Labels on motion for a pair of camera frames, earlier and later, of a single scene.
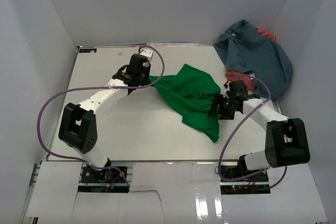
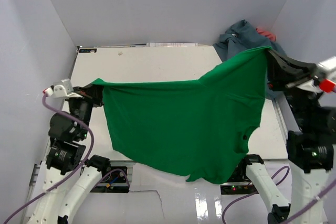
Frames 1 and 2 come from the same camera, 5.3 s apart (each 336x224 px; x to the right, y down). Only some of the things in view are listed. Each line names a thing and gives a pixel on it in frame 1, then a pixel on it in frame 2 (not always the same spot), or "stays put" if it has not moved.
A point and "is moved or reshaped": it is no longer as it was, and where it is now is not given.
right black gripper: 219,99 -> 283,71
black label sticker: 87,50 stays put
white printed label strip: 171,44 stays put
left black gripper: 146,70 -> 92,93
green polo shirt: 190,93 is moved or reshaped
